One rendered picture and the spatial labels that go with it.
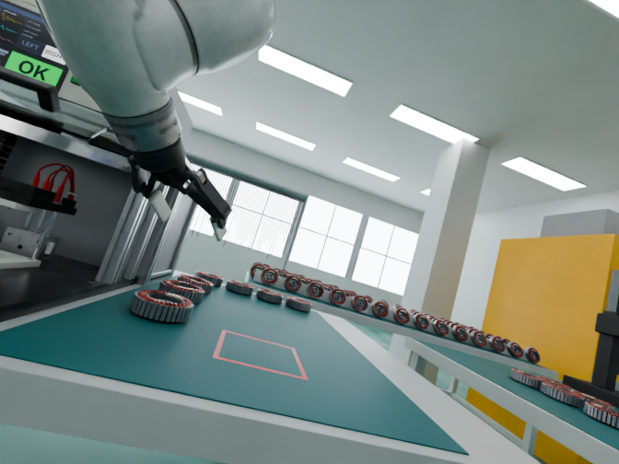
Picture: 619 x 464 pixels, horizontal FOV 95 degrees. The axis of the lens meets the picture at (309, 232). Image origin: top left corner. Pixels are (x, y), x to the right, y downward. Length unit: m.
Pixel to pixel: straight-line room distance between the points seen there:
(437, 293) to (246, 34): 3.91
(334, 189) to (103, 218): 6.80
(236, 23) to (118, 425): 0.49
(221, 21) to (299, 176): 6.94
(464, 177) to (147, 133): 4.28
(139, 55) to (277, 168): 6.95
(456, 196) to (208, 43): 4.10
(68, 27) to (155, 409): 0.40
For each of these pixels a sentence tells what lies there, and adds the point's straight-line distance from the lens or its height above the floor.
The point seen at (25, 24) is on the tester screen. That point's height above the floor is 1.26.
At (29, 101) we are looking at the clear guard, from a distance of 0.60.
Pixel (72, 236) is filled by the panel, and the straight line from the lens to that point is 0.96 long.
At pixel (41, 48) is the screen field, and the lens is 0.98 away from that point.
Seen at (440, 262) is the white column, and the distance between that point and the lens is 4.15.
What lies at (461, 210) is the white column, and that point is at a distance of 4.39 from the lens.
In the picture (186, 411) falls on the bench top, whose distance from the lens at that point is 0.38.
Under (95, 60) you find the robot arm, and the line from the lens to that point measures 0.42.
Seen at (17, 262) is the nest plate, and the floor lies 0.78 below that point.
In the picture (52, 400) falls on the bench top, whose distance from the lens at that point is 0.41.
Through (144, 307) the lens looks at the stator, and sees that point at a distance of 0.61.
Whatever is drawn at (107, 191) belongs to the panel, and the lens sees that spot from 0.94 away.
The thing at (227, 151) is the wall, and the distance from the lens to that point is 7.43.
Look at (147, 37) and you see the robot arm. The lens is 0.42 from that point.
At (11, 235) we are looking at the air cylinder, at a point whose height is 0.81.
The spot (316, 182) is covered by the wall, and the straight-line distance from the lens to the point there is 7.39.
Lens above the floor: 0.92
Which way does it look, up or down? 7 degrees up
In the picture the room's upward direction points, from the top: 17 degrees clockwise
